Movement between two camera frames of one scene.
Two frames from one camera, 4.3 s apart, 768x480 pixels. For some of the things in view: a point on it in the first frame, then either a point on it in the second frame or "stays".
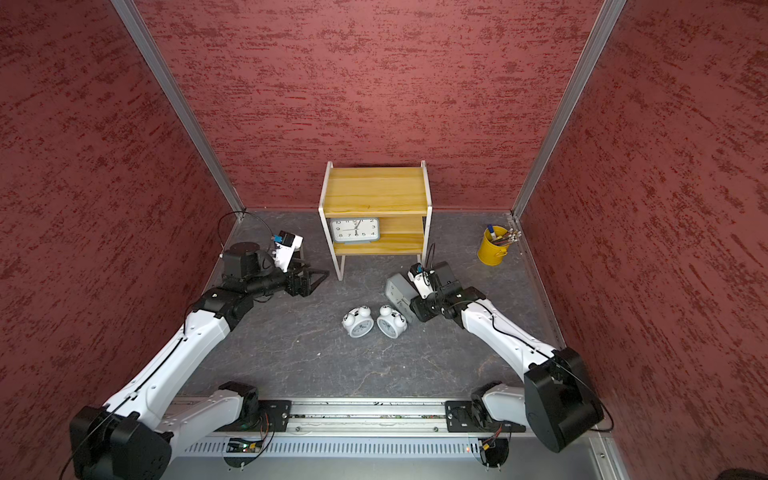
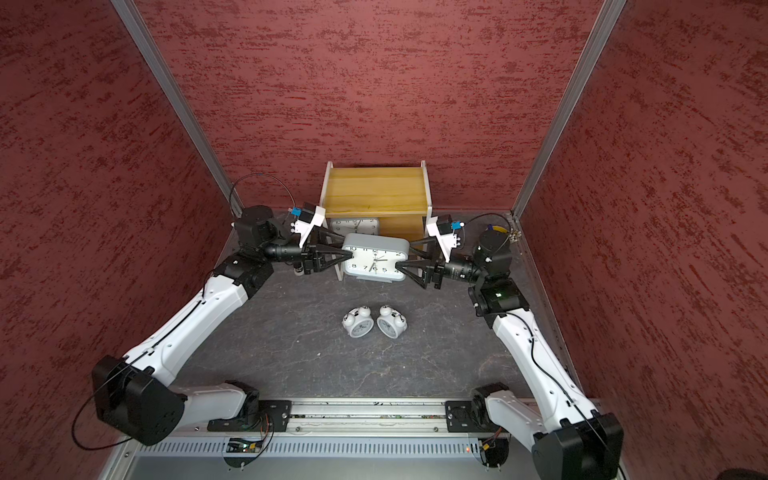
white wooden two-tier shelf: [398, 196] stays
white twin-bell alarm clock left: [358, 321] stays
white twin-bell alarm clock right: [391, 322] stays
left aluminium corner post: [178, 103] stays
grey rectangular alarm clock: [400, 294] → [374, 257]
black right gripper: [418, 307] → [436, 256]
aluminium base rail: [386, 439] stays
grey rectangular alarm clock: [358, 230] stays
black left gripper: [305, 289] → [312, 256]
